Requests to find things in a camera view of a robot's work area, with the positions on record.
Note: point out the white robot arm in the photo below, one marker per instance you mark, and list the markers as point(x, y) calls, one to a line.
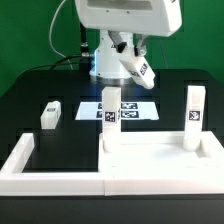
point(107, 66)

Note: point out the white U-shaped fence frame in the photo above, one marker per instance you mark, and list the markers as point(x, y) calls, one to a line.
point(15, 182)

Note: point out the white desk top tray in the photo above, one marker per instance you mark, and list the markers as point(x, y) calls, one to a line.
point(159, 151)

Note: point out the fiducial marker sheet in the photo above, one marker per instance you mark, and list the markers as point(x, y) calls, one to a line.
point(129, 111)

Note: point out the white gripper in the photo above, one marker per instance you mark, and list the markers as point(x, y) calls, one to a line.
point(141, 17)

